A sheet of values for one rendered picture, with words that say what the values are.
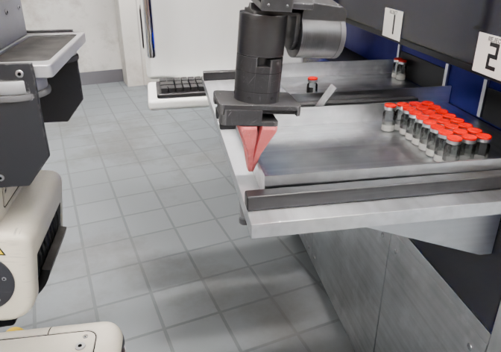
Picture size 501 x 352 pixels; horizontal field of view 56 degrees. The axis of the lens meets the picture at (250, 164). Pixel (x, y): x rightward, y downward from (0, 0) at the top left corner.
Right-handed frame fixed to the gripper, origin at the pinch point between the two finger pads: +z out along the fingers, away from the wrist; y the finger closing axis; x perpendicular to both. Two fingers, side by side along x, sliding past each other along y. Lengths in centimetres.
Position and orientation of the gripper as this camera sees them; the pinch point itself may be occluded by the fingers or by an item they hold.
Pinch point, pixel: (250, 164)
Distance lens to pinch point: 63.0
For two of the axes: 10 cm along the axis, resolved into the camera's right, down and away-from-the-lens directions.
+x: -1.9, -4.1, 8.9
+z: -0.8, 9.1, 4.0
